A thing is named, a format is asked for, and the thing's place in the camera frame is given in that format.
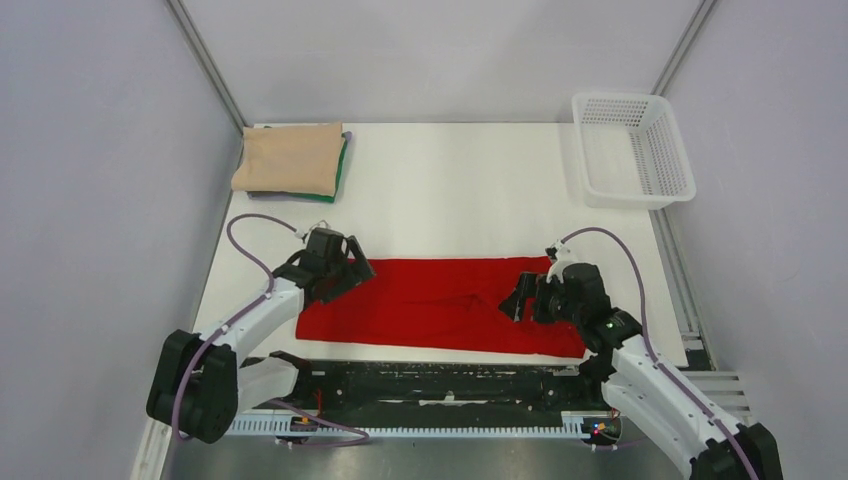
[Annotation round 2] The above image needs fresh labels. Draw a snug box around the right aluminium frame post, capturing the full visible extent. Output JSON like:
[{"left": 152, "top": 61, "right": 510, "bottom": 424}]
[{"left": 651, "top": 0, "right": 719, "bottom": 96}]

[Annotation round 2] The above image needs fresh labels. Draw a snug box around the white plastic laundry basket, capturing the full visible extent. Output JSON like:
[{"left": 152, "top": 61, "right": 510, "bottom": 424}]
[{"left": 571, "top": 92, "right": 696, "bottom": 210}]

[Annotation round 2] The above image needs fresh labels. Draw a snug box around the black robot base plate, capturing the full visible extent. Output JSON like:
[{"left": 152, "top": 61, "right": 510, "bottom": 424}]
[{"left": 251, "top": 357, "right": 645, "bottom": 431}]

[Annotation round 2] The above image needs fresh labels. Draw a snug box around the aluminium frame post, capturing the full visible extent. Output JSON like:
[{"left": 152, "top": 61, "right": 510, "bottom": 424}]
[
  {"left": 164, "top": 0, "right": 247, "bottom": 134},
  {"left": 651, "top": 0, "right": 719, "bottom": 96}
]

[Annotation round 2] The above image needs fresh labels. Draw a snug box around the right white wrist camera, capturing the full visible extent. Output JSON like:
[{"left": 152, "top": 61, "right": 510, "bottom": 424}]
[{"left": 545, "top": 240, "right": 580, "bottom": 283}]

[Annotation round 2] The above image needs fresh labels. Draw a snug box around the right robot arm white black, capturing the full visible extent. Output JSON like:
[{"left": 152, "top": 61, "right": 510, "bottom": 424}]
[{"left": 499, "top": 263, "right": 783, "bottom": 479}]

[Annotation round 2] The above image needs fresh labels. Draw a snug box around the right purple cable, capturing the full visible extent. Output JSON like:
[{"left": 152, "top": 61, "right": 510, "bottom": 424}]
[{"left": 559, "top": 227, "right": 760, "bottom": 480}]

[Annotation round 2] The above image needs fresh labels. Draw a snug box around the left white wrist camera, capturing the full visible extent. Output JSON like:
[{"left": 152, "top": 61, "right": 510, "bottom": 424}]
[{"left": 294, "top": 220, "right": 330, "bottom": 244}]

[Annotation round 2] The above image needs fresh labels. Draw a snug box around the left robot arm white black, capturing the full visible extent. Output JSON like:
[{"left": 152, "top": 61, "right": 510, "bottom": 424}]
[{"left": 145, "top": 228, "right": 375, "bottom": 444}]

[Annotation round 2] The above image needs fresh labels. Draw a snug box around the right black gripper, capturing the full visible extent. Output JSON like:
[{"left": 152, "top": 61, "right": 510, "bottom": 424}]
[{"left": 497, "top": 271, "right": 584, "bottom": 326}]

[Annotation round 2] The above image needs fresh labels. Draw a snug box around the beige folded t shirt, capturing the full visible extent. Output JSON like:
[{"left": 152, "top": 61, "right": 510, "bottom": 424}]
[{"left": 231, "top": 122, "right": 345, "bottom": 197}]

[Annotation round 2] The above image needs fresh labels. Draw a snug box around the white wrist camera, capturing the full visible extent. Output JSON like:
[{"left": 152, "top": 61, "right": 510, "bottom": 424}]
[
  {"left": 545, "top": 240, "right": 580, "bottom": 283},
  {"left": 294, "top": 220, "right": 330, "bottom": 244}
]

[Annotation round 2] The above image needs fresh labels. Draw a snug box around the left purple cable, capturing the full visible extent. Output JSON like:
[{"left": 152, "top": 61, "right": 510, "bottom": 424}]
[{"left": 169, "top": 213, "right": 372, "bottom": 450}]

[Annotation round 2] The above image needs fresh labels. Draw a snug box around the white slotted cable duct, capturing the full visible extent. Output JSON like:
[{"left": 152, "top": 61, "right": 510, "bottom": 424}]
[{"left": 226, "top": 411, "right": 611, "bottom": 440}]

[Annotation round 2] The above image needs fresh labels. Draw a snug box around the green folded t shirt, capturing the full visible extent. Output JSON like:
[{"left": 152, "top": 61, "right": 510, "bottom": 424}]
[{"left": 290, "top": 131, "right": 352, "bottom": 204}]

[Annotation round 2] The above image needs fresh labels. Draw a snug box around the red t shirt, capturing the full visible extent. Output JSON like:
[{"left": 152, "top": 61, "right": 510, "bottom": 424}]
[{"left": 295, "top": 256, "right": 586, "bottom": 358}]

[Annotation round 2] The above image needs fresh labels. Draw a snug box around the purple cable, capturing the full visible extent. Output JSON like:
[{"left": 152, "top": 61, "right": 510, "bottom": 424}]
[
  {"left": 559, "top": 227, "right": 760, "bottom": 480},
  {"left": 169, "top": 213, "right": 372, "bottom": 450}
]

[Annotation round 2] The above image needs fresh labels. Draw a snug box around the left aluminium frame post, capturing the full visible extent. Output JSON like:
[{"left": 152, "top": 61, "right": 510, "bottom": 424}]
[{"left": 164, "top": 0, "right": 247, "bottom": 134}]

